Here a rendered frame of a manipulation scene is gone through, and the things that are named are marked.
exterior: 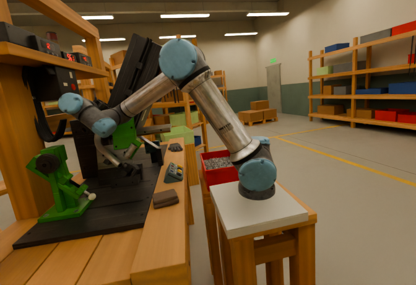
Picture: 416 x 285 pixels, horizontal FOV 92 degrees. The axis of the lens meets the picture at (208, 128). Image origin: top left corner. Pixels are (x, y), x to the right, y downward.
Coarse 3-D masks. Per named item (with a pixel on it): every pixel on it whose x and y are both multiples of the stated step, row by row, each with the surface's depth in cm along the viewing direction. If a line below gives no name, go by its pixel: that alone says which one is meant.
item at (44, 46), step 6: (30, 36) 81; (36, 36) 81; (36, 42) 82; (42, 42) 85; (48, 42) 89; (36, 48) 82; (42, 48) 84; (48, 48) 88; (54, 48) 93; (54, 54) 92; (60, 54) 97; (72, 54) 114; (78, 54) 114; (78, 60) 115; (84, 60) 120; (90, 60) 129
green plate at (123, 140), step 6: (132, 120) 106; (120, 126) 105; (126, 126) 105; (132, 126) 106; (114, 132) 104; (120, 132) 105; (126, 132) 105; (132, 132) 105; (114, 138) 104; (120, 138) 104; (126, 138) 105; (132, 138) 105; (114, 144) 104; (120, 144) 104; (126, 144) 105
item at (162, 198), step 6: (162, 192) 82; (168, 192) 82; (174, 192) 81; (156, 198) 78; (162, 198) 77; (168, 198) 78; (174, 198) 78; (156, 204) 76; (162, 204) 77; (168, 204) 77
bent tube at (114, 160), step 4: (96, 136) 101; (96, 140) 100; (100, 140) 102; (96, 144) 99; (100, 144) 100; (100, 148) 98; (104, 148) 99; (104, 152) 97; (108, 152) 97; (108, 156) 96; (112, 156) 96; (112, 160) 95; (116, 160) 94; (116, 164) 93; (120, 164) 96
